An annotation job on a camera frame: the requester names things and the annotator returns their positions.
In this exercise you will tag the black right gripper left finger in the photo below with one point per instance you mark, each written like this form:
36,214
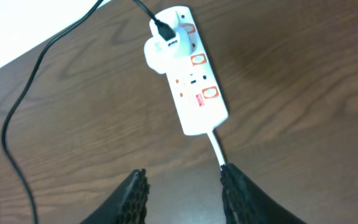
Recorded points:
126,205

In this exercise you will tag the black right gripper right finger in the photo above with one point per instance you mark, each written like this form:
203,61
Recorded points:
245,202

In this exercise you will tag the white power strip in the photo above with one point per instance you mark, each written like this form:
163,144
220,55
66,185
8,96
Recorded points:
196,94

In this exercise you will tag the white USB charger adapter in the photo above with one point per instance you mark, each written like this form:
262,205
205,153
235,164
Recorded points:
167,56

